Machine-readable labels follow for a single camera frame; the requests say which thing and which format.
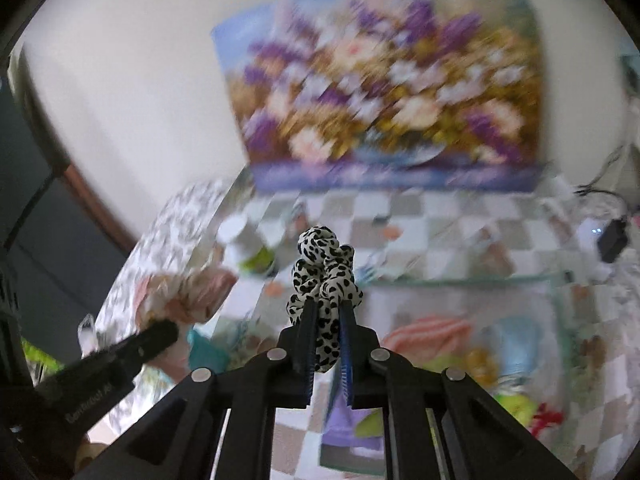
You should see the white power strip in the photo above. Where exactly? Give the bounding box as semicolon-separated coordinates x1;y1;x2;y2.
575;215;626;281

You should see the red fluffy scrunchie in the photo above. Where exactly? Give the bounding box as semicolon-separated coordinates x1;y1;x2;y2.
530;407;566;436

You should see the black power adapter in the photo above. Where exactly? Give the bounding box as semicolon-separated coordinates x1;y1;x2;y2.
597;217;628;263

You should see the brown round sponge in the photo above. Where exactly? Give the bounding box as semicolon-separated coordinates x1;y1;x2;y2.
465;350;496;381

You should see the purple packet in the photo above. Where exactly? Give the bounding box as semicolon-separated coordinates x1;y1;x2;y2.
322;400;386;448

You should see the patterned checked tablecloth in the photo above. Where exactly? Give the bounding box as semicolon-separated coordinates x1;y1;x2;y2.
95;175;640;480

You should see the pink white checked towel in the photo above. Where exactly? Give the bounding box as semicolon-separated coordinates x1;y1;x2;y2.
385;316;473;356

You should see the brown wooden door frame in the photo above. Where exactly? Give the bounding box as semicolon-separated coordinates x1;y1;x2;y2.
10;55;136;251

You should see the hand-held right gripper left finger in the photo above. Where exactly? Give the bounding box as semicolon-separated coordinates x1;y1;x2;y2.
75;296;321;480

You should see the blue face mask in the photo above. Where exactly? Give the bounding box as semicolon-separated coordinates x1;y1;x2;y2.
492;317;546;376

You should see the teal-rimmed white box tray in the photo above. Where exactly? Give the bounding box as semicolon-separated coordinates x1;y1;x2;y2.
350;271;583;441

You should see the flower painting canvas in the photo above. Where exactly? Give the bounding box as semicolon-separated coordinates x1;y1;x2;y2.
210;0;546;193

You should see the pink floral scrunchie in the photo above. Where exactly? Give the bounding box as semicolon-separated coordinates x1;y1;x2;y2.
135;266;238;326

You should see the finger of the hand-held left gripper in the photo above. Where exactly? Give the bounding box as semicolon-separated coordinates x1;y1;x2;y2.
112;319;180;368

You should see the white bottle green label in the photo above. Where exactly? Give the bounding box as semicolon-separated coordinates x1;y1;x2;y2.
217;215;278;276

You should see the leopard print scrunchie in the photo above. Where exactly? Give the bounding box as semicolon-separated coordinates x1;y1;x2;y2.
286;226;365;373

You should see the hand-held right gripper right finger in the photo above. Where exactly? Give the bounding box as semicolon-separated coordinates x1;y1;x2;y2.
337;305;576;480

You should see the teal wet wipes pack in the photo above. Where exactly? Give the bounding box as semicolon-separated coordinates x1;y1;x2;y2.
190;330;231;371

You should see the light green foam piece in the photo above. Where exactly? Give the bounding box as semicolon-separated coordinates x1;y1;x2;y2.
495;392;533;421

